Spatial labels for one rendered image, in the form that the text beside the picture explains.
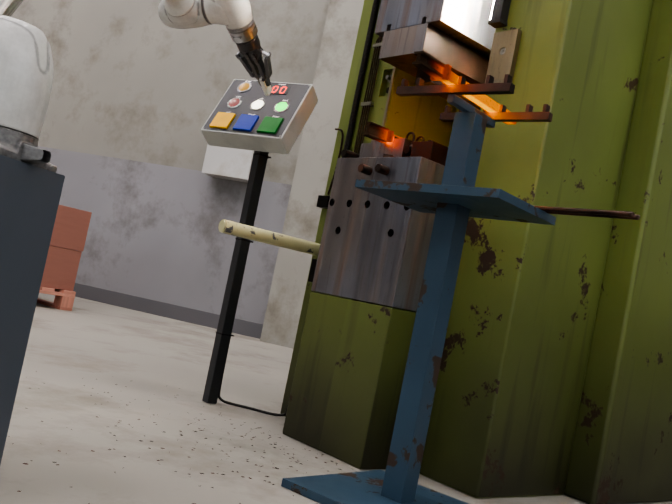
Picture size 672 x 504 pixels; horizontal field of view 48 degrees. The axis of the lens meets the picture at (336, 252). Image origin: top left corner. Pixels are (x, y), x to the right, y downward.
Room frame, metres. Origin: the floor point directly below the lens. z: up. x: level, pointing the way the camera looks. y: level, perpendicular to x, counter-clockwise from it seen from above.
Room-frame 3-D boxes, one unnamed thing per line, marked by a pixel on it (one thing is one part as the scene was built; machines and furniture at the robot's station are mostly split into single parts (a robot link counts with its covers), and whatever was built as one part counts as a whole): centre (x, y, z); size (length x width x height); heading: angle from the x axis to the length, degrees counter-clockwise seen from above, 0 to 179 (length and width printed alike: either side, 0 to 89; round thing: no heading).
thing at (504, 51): (2.23, -0.38, 1.27); 0.09 x 0.02 x 0.17; 40
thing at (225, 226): (2.59, 0.22, 0.62); 0.44 x 0.05 x 0.05; 130
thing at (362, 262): (2.49, -0.28, 0.69); 0.56 x 0.38 x 0.45; 130
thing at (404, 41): (2.53, -0.24, 1.32); 0.42 x 0.20 x 0.10; 130
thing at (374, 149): (2.53, -0.24, 0.96); 0.42 x 0.20 x 0.09; 130
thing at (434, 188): (1.84, -0.26, 0.75); 0.40 x 0.30 x 0.02; 50
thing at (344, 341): (2.49, -0.28, 0.23); 0.56 x 0.38 x 0.47; 130
